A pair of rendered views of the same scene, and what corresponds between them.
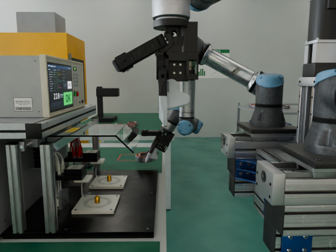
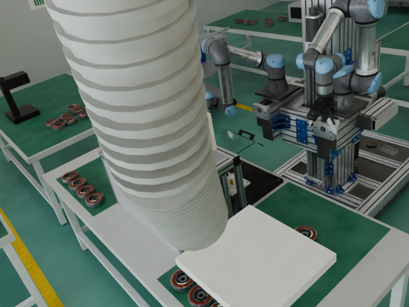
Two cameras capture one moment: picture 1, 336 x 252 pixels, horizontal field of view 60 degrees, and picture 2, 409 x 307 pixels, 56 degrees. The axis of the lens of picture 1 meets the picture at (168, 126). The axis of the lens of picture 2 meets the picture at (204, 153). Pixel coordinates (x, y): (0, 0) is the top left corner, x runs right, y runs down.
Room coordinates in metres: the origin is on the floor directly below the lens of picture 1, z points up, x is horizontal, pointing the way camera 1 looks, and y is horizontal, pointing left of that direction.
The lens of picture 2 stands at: (-0.42, 1.39, 2.14)
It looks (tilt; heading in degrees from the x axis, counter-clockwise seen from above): 31 degrees down; 327
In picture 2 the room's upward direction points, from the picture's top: 11 degrees counter-clockwise
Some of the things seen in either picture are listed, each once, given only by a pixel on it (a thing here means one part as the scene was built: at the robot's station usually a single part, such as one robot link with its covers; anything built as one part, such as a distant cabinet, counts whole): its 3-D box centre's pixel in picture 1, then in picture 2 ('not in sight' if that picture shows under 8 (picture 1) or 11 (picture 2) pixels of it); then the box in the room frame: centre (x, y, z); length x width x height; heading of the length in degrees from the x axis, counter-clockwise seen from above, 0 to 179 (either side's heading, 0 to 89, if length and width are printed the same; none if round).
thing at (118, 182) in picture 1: (109, 181); not in sight; (1.29, 0.27, 0.78); 0.15 x 0.15 x 0.01; 1
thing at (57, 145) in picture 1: (77, 133); not in sight; (1.16, 0.37, 1.03); 0.62 x 0.01 x 0.03; 1
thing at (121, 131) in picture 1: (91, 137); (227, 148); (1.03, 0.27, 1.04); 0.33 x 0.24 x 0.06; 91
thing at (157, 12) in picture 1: (171, 11); (323, 88); (0.60, -0.01, 1.37); 0.08 x 0.08 x 0.05
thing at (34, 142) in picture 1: (34, 139); not in sight; (0.94, 0.44, 1.05); 0.06 x 0.04 x 0.04; 1
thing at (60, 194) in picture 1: (58, 198); not in sight; (1.04, 0.41, 0.80); 0.07 x 0.05 x 0.06; 1
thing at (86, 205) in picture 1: (97, 203); (232, 184); (1.04, 0.27, 0.78); 0.15 x 0.15 x 0.01; 1
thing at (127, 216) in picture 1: (100, 195); (217, 179); (1.17, 0.28, 0.76); 0.64 x 0.47 x 0.02; 1
